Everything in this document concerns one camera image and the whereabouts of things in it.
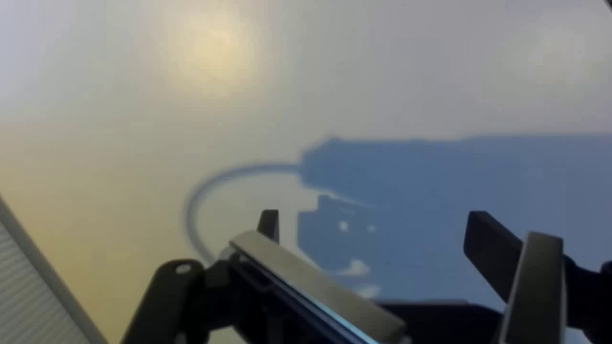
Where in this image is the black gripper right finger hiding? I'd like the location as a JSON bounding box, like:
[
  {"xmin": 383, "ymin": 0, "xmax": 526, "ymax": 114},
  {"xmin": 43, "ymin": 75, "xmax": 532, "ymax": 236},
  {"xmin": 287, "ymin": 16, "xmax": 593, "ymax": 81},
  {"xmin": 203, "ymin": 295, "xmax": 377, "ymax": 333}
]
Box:
[{"xmin": 463, "ymin": 211, "xmax": 612, "ymax": 344}]

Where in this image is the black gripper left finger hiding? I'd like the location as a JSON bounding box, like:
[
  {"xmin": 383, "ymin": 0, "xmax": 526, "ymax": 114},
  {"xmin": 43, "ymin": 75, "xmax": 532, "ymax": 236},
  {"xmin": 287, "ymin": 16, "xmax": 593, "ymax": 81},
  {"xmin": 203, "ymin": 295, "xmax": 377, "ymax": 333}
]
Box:
[{"xmin": 121, "ymin": 209, "xmax": 410, "ymax": 344}]

